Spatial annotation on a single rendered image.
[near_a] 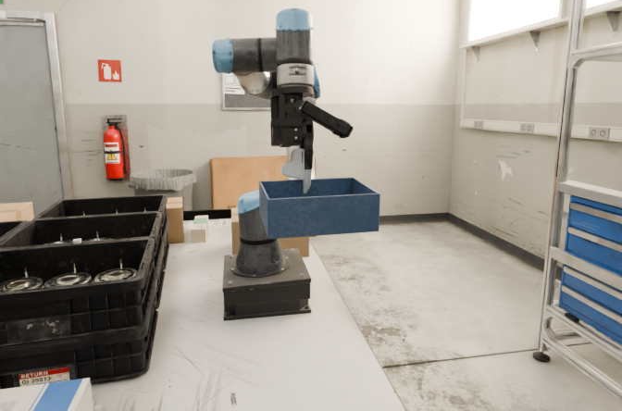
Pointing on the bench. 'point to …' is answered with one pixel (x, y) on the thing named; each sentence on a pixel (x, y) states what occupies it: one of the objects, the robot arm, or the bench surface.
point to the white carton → (49, 396)
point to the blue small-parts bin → (317, 207)
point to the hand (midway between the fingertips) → (307, 186)
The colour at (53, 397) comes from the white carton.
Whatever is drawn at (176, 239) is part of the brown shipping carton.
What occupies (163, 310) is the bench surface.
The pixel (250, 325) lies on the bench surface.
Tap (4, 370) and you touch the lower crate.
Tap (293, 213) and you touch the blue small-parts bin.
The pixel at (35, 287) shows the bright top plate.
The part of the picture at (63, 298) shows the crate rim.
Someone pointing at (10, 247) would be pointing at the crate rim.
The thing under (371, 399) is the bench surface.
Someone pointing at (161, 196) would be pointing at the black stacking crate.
